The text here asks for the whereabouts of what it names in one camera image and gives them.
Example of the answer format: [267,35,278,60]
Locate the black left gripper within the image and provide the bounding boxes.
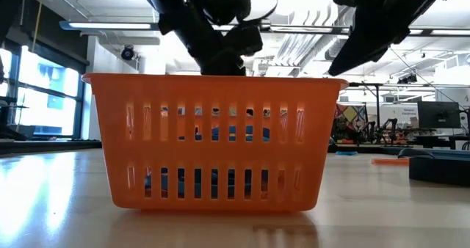
[158,12,264,77]

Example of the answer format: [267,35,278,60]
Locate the orange rubber band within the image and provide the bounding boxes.
[370,157,411,167]

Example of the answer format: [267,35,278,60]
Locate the blue items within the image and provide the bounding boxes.
[145,167,221,200]

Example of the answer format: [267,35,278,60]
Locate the black rubber band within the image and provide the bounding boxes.
[397,148,470,187]

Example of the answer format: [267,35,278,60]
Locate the orange plastic basket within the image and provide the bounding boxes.
[81,73,349,213]

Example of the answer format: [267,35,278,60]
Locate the black ceiling spotlight cluster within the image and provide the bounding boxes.
[397,73,419,85]

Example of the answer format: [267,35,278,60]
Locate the colourful patterned panel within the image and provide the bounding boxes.
[333,103,369,143]

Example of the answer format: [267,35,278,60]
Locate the black flat monitor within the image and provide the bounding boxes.
[417,101,462,129]

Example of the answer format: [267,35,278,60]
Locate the dark background desk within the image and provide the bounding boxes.
[413,128,470,150]

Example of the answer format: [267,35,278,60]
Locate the dark equipment stand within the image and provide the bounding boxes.
[0,93,29,142]

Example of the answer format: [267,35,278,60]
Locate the grey ceiling duct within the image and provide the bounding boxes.
[324,38,350,62]

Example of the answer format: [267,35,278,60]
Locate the black overhead stand frame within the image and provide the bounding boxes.
[347,81,470,145]

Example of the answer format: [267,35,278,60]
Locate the white wall sign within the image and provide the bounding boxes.
[380,103,419,128]

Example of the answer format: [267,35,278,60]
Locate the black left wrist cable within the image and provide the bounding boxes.
[234,0,279,24]

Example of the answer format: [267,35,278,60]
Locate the black overhead light rail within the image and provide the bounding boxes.
[59,19,470,37]

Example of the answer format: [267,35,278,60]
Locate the tan hanging cord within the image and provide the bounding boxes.
[30,1,43,54]

